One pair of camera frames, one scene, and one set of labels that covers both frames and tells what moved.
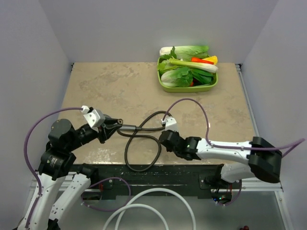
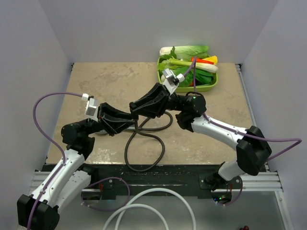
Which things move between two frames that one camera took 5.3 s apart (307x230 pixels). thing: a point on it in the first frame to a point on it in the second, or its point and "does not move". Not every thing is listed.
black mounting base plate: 121,181 does not move
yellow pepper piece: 213,59 does not move
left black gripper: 104,133 to 112,120
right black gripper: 176,133 to 154,104
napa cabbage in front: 181,77 does not move
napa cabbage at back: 186,52 does not move
